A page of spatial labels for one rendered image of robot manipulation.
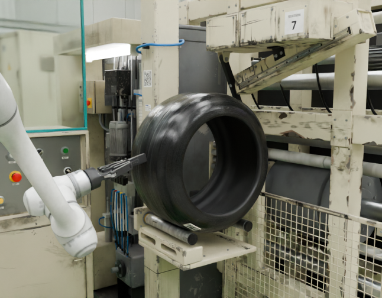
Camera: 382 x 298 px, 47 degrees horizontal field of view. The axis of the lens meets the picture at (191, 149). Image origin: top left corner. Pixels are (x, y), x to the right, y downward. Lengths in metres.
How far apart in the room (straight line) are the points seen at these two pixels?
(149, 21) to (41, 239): 1.10
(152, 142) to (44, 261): 0.88
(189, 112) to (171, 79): 0.40
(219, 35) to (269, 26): 0.31
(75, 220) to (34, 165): 0.23
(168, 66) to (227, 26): 0.31
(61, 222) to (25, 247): 0.84
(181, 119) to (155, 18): 0.55
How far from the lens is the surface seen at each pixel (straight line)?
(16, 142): 1.19
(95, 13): 12.15
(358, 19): 1.70
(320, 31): 1.69
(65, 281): 2.29
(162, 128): 1.61
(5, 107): 1.07
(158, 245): 1.84
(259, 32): 1.81
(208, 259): 1.77
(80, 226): 1.37
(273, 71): 1.93
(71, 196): 1.47
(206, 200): 2.02
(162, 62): 1.97
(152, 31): 1.98
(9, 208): 2.15
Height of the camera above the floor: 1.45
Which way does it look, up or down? 7 degrees down
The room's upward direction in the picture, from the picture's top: straight up
